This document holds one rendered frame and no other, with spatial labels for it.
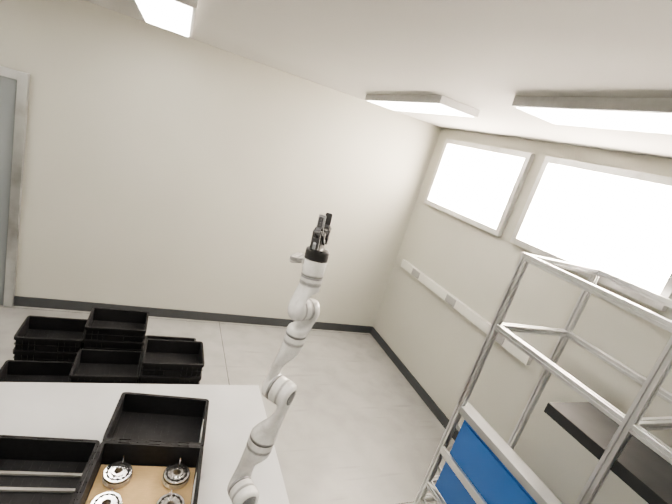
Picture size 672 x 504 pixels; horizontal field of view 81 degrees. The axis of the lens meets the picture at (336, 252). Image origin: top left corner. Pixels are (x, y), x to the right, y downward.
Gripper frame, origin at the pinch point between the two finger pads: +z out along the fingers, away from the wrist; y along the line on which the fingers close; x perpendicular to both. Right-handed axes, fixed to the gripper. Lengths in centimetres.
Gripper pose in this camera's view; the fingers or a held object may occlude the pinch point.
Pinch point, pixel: (326, 215)
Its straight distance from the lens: 121.9
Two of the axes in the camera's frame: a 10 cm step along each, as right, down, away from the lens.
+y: -2.0, 1.5, -9.7
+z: 2.3, -9.5, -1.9
